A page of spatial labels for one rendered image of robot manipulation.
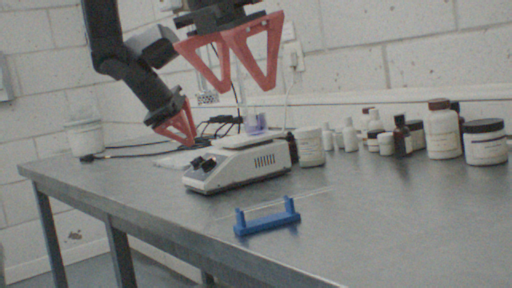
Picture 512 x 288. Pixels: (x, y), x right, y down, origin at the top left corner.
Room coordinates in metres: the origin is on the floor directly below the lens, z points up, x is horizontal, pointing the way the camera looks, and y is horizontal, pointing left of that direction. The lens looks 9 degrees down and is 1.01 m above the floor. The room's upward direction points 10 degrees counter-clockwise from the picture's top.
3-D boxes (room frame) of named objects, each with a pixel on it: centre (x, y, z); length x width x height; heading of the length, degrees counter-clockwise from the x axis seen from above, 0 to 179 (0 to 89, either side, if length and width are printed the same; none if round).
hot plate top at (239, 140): (1.27, 0.01, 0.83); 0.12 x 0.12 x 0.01; 26
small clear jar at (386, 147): (1.26, -0.28, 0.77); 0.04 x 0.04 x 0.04
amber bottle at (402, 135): (1.23, -0.30, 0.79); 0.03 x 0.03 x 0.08
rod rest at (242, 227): (0.89, 0.00, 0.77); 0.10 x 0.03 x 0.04; 109
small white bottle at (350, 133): (1.37, -0.22, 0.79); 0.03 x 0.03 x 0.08
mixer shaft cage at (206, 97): (1.67, 0.10, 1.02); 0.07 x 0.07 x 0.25
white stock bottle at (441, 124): (1.15, -0.36, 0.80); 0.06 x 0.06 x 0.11
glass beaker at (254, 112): (1.27, -0.01, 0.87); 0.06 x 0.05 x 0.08; 15
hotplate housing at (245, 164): (1.26, 0.04, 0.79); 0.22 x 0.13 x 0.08; 116
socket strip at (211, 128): (2.06, 0.07, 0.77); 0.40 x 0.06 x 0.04; 30
